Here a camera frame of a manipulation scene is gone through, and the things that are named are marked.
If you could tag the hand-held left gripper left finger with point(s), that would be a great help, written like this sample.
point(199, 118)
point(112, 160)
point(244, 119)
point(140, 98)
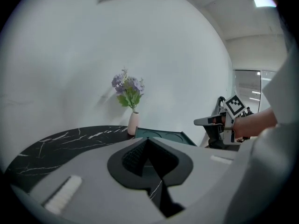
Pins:
point(81, 183)

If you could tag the dark green box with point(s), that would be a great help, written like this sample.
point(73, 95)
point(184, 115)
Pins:
point(163, 135)

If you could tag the black office chair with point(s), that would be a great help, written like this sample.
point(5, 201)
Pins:
point(213, 134)

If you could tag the person's right forearm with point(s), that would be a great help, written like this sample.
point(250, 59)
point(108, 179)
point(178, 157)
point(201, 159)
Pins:
point(254, 125)

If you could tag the purple flower bouquet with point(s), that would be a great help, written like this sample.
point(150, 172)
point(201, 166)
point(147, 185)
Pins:
point(128, 87)

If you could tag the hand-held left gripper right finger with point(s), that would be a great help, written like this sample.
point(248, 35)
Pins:
point(205, 176)

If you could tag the ceiling light panel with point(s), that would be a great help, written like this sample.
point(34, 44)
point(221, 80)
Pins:
point(264, 1)

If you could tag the black marble round table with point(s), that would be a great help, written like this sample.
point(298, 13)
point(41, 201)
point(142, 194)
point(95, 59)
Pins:
point(58, 148)

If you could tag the grey printed t-shirt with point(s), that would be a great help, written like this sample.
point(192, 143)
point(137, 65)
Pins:
point(268, 171)

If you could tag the pale pink vase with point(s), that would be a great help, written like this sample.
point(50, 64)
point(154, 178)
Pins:
point(133, 123)

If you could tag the glass partition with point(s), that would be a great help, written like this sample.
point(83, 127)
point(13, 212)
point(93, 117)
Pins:
point(247, 87)

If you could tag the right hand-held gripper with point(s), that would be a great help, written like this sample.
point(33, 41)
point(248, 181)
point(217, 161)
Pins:
point(233, 106)

